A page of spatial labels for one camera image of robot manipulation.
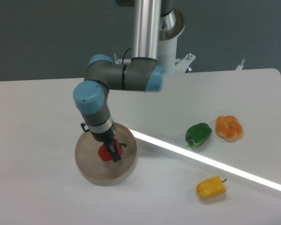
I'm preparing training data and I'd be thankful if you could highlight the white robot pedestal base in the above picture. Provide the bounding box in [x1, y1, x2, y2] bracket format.
[112, 7, 246, 75]

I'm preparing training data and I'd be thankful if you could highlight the round beige plate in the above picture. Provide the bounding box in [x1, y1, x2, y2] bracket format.
[75, 123, 138, 186]

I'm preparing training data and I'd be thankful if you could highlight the green bell pepper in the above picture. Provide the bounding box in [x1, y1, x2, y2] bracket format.
[185, 123, 212, 149]

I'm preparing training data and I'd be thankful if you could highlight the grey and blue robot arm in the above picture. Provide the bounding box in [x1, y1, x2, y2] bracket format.
[73, 0, 173, 162]

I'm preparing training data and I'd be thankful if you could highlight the yellow bell pepper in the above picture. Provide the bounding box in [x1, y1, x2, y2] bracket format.
[196, 176, 227, 200]

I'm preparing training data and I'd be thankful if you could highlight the red bell pepper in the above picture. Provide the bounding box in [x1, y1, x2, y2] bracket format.
[98, 138, 127, 162]

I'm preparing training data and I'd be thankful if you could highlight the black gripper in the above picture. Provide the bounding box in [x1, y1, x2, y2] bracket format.
[81, 122, 118, 156]

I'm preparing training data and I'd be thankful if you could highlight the orange knotted bread roll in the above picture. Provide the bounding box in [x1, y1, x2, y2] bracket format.
[215, 115, 244, 142]

